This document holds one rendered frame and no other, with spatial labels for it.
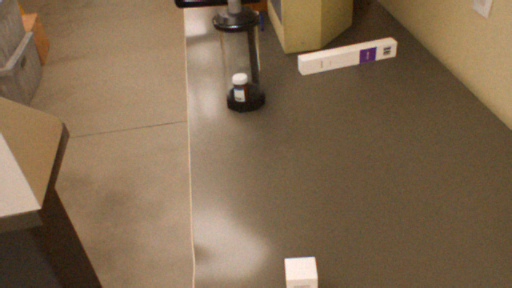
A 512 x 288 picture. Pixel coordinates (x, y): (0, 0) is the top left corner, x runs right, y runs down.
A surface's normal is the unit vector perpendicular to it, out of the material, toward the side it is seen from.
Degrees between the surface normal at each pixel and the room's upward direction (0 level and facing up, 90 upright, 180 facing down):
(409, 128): 0
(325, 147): 0
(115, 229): 0
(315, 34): 90
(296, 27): 90
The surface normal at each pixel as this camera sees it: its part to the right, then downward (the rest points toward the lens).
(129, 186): -0.07, -0.79
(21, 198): 0.20, 0.58
